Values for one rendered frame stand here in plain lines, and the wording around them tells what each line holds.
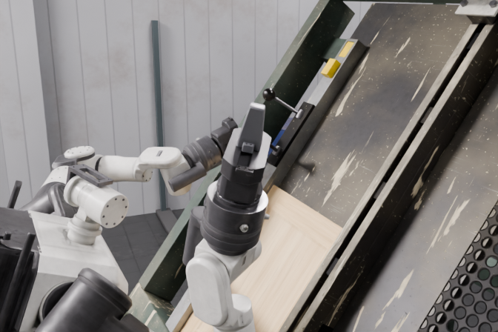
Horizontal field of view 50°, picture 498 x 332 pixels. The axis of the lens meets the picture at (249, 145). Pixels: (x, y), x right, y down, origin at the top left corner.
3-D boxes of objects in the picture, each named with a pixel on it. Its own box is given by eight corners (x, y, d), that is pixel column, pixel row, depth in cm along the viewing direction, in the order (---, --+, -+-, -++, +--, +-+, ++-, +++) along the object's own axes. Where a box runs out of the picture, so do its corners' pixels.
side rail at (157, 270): (165, 293, 176) (138, 281, 170) (344, 12, 180) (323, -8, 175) (171, 301, 171) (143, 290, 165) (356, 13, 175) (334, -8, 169)
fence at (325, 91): (176, 328, 151) (164, 324, 149) (356, 46, 155) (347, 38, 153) (182, 338, 147) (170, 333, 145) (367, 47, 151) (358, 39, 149)
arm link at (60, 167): (61, 193, 151) (42, 227, 129) (52, 149, 147) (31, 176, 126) (103, 187, 152) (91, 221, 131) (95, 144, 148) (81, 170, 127)
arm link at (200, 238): (241, 245, 73) (227, 307, 78) (279, 213, 81) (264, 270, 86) (176, 210, 77) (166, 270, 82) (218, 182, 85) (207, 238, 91)
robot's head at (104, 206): (91, 240, 95) (107, 193, 94) (55, 216, 100) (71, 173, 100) (118, 238, 101) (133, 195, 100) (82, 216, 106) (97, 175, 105)
